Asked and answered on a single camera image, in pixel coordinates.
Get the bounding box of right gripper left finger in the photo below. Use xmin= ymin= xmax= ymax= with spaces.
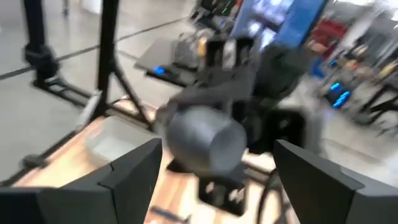
xmin=0 ymin=138 xmax=163 ymax=224

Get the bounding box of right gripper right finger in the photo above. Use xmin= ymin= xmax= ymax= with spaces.
xmin=273 ymin=139 xmax=398 ymax=224

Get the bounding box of dark teal deodorant stick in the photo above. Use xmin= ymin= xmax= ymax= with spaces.
xmin=164 ymin=105 xmax=248 ymax=175

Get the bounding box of blue glowing device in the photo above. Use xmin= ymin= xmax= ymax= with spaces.
xmin=325 ymin=81 xmax=352 ymax=110

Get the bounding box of dark computer with blue light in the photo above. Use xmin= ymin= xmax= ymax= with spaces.
xmin=135 ymin=37 xmax=200 ymax=86

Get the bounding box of red box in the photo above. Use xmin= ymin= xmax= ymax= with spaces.
xmin=310 ymin=18 xmax=348 ymax=55

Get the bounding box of blue screen monitor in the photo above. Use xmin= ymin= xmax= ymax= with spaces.
xmin=229 ymin=0 xmax=329 ymax=50

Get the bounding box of black floor stand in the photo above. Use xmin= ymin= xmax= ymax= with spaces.
xmin=21 ymin=0 xmax=94 ymax=106

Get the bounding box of black aluminium table frame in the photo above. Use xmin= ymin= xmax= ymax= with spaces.
xmin=0 ymin=0 xmax=156 ymax=187

